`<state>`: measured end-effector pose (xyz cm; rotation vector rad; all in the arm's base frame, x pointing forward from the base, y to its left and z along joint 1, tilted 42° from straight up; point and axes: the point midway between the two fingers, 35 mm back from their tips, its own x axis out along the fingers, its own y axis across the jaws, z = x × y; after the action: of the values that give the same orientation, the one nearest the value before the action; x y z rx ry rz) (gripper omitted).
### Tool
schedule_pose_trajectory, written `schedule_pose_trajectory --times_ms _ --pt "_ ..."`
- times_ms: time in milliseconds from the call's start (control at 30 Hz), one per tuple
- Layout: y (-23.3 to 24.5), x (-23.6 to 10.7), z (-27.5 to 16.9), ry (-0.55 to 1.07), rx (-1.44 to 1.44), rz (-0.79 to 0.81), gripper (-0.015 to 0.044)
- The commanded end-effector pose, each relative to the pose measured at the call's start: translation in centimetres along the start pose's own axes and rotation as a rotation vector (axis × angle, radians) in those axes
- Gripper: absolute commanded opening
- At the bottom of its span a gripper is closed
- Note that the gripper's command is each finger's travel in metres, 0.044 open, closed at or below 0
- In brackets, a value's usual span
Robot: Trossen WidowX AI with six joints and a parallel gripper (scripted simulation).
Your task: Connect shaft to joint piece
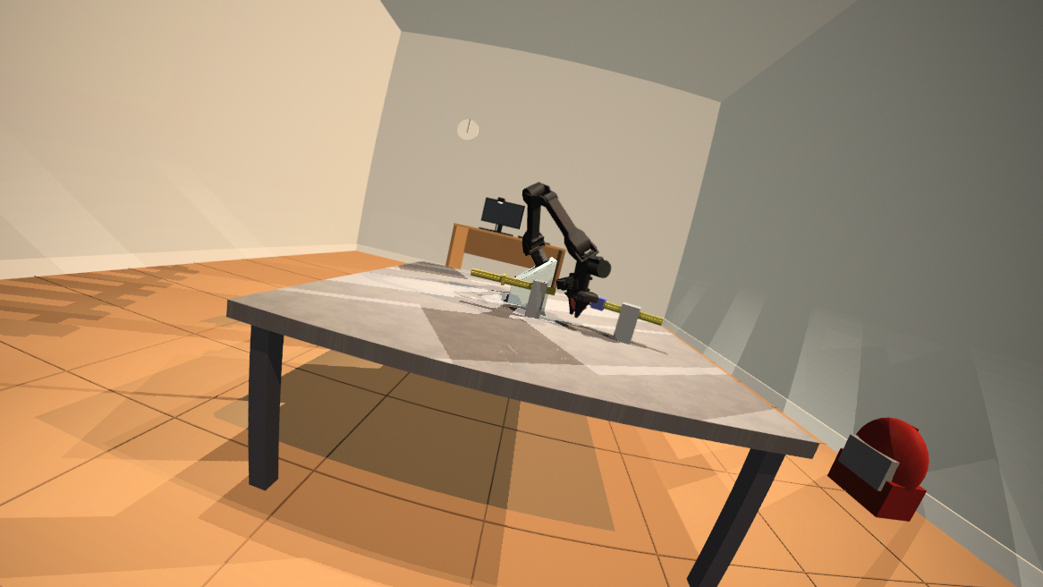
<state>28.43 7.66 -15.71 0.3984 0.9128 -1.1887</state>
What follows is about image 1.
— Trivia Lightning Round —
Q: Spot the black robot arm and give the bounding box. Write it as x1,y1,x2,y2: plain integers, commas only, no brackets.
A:
522,182,612,291

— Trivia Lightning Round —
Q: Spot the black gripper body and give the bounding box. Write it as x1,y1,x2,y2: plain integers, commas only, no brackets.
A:
567,270,598,303

